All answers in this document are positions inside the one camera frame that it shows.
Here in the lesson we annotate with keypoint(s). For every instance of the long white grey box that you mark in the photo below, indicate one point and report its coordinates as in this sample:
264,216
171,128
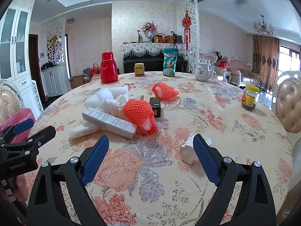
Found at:
110,123

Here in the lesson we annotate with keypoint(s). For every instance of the beige leather chair right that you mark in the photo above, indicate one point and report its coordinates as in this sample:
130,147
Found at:
286,103

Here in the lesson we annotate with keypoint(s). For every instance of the low white cabinet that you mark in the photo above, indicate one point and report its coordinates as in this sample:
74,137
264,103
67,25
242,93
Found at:
55,80

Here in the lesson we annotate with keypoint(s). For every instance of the beige leather chair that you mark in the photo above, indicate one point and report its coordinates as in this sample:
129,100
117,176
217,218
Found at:
286,103
10,100

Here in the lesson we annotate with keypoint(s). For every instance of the yellow lid jar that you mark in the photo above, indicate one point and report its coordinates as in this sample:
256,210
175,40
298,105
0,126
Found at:
139,69
250,97

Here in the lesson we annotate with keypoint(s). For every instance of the red chinese knot ornament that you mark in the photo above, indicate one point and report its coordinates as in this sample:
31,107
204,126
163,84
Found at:
186,24

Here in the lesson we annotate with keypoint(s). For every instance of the pink trash bin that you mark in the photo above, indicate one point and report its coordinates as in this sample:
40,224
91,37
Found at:
17,118

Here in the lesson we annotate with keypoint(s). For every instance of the red handbag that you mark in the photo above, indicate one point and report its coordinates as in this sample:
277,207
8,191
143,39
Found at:
95,70

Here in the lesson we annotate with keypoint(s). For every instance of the white display cabinet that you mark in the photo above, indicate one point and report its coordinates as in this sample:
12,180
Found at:
15,66

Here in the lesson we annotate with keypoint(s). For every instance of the person's left hand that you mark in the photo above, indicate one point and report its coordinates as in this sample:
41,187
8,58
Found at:
20,191

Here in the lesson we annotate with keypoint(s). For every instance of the yellow lid jar near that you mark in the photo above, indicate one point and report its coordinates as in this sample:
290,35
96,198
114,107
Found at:
250,97

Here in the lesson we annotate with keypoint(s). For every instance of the white porcelain teapot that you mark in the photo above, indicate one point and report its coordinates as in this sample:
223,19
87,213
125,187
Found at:
203,71

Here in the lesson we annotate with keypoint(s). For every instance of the beige leather chair left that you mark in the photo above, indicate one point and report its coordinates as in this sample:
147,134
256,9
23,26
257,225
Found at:
10,100

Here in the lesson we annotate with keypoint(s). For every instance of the small black box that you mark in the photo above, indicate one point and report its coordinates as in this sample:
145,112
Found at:
155,103

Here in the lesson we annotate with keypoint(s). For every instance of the white foam block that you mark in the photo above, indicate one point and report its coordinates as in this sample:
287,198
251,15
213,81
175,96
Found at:
117,91

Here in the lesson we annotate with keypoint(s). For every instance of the pink ornate sofa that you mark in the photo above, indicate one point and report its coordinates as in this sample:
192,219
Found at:
230,70

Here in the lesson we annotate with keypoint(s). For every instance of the white foam sheet packet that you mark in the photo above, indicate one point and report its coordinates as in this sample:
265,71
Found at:
85,128

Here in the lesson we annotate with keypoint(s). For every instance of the red thermos jug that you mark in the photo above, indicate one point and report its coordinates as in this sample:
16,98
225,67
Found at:
108,68

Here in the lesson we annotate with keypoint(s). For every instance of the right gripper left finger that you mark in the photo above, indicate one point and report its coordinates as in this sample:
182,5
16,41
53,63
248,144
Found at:
47,205

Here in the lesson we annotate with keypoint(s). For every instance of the brown curtain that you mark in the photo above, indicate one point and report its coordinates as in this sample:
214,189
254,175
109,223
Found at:
266,60

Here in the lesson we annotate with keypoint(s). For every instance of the green snack bag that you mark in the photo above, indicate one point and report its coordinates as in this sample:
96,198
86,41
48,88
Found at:
169,64

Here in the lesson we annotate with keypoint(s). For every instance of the chandelier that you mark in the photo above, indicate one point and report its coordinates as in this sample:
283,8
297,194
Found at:
262,27

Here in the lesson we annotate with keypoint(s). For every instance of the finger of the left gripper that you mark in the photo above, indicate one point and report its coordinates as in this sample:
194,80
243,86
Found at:
40,138
23,126

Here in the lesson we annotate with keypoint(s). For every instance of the floral tablecloth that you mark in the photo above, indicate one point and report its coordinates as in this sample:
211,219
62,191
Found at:
145,181

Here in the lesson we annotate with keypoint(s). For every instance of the white foam roll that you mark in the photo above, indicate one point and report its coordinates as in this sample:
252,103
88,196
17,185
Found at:
96,99

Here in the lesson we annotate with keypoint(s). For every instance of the orange foam net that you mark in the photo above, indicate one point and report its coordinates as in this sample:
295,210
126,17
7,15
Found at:
164,92
140,113

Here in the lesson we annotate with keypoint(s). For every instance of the white tissue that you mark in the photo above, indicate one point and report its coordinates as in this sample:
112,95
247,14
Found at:
114,106

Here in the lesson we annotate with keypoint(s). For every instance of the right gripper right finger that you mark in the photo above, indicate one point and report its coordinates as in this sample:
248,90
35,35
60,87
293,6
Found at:
255,205

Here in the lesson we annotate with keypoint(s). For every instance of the yellow lid jar far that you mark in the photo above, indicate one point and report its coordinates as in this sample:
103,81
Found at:
139,69

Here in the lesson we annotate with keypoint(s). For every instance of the black piano with lace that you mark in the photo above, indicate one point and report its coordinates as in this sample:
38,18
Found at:
151,55

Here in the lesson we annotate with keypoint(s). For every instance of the white paper cup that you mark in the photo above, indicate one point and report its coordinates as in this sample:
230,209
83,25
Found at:
187,152

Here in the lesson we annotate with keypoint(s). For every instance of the flower vase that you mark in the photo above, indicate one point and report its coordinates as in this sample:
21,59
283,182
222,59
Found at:
149,28

